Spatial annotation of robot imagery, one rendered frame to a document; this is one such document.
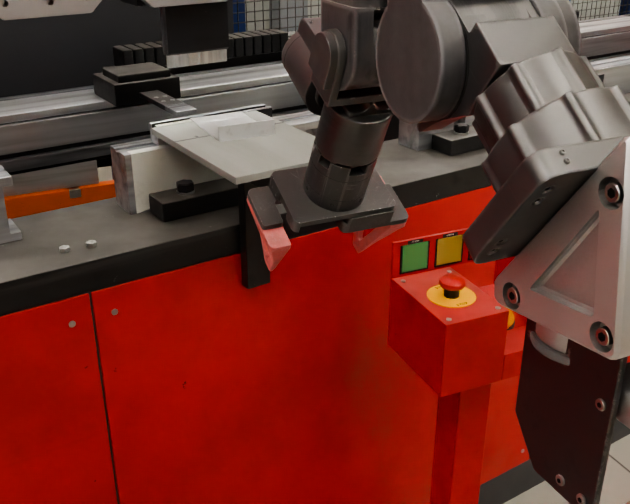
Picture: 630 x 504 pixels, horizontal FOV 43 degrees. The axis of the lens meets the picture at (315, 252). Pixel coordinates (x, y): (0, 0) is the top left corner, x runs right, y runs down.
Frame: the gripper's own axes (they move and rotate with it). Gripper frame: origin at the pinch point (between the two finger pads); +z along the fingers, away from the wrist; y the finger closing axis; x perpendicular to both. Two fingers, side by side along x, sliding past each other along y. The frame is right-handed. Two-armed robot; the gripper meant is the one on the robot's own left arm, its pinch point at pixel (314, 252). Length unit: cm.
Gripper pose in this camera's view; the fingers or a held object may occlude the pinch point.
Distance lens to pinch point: 79.5
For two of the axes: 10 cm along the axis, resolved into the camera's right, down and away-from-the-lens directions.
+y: -9.1, 1.8, -3.8
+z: -1.9, 6.3, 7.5
